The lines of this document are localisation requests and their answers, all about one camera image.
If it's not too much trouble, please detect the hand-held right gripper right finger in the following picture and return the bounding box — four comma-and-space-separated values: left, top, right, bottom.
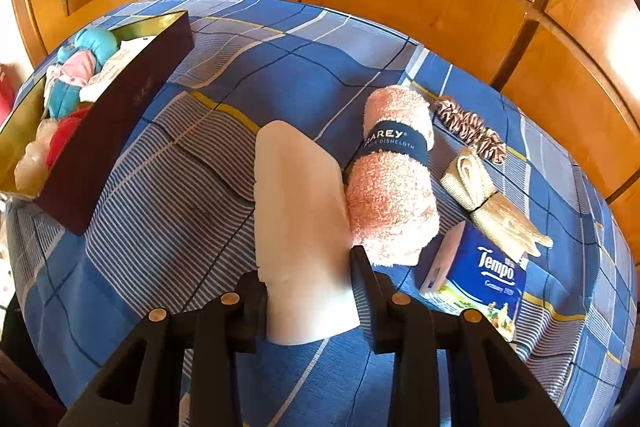
350, 246, 569, 427

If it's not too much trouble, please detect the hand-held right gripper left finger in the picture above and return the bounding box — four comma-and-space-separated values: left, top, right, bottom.
59, 271, 271, 427

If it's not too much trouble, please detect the pink towel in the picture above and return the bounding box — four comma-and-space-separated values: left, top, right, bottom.
345, 88, 442, 267

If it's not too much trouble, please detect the maroon box with gold lining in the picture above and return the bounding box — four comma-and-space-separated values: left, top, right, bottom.
0, 11, 195, 237

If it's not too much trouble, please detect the red fluffy cloth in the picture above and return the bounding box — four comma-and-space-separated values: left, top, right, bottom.
46, 107, 92, 170

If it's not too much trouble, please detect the clear plastic bag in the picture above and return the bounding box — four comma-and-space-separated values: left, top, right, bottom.
14, 122, 56, 195

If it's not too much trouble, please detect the white printed packet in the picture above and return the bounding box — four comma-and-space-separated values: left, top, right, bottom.
80, 38, 157, 102

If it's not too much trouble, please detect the teal fluffy cloth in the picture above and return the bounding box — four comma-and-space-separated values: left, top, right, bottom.
47, 74, 84, 118
57, 27, 120, 68

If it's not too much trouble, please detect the blue tissue packet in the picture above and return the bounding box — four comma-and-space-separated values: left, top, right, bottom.
419, 221, 530, 342

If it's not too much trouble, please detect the beige tied cloth bundle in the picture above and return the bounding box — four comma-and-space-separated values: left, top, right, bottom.
440, 147, 555, 259

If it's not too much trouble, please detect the brown striped scrunchie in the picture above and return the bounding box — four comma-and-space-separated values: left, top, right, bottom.
432, 96, 507, 166

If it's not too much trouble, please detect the blue checked bedsheet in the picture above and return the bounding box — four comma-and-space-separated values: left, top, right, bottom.
5, 0, 639, 427

